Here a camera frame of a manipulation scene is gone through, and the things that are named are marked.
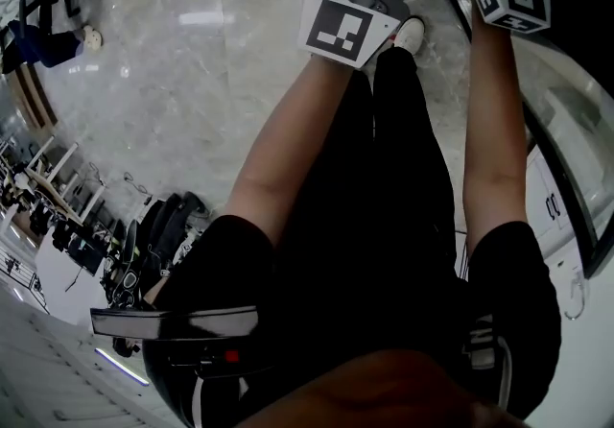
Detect glowing light strip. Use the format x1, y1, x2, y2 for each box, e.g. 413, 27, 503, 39
93, 346, 151, 388

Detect wooden desk white legs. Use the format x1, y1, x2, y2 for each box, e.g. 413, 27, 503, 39
0, 135, 111, 235

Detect person's face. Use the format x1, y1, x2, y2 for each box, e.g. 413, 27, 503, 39
239, 348, 529, 428

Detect white cabinet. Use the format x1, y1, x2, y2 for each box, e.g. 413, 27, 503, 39
455, 142, 614, 428

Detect wooden platform step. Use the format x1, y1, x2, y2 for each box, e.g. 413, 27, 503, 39
9, 61, 59, 130

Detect black white printed strap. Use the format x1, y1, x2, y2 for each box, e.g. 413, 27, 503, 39
462, 315, 512, 413

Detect striped harness strap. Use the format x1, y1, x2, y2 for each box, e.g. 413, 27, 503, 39
141, 339, 250, 428

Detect person's black shirt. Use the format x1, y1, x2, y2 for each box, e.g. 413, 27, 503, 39
143, 75, 562, 428

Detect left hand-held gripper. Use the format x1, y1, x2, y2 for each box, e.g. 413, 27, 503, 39
296, 0, 423, 70

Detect black glass-door fridge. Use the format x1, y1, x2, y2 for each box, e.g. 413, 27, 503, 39
416, 0, 614, 279

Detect black chest-mounted device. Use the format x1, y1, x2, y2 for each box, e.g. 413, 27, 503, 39
89, 304, 260, 382

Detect person's right forearm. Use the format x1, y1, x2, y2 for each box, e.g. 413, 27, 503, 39
462, 3, 529, 187

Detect person's black trousers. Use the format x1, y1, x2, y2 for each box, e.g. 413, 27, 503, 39
371, 45, 457, 235

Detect person's left forearm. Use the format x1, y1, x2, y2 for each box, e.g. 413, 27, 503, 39
228, 54, 359, 197

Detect person's white shoe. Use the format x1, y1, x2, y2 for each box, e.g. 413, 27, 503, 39
390, 15, 427, 57

